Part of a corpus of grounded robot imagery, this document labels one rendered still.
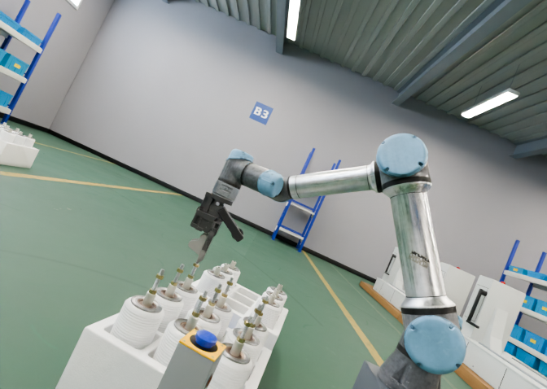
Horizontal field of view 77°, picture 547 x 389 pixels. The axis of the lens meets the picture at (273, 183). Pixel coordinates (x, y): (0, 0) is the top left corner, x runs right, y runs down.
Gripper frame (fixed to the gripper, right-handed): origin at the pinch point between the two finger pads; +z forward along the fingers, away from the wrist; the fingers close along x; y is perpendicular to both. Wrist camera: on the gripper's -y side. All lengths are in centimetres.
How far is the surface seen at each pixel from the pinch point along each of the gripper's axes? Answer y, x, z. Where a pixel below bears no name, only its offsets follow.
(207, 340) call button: -8.4, 46.1, 1.6
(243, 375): -19.6, 32.2, 11.4
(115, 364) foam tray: 6.1, 30.9, 20.1
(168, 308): 1.8, 15.8, 10.8
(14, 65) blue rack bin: 382, -422, -54
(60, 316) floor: 32.1, -5.8, 34.5
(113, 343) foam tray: 8.4, 30.2, 16.6
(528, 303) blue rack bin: -509, -428, -54
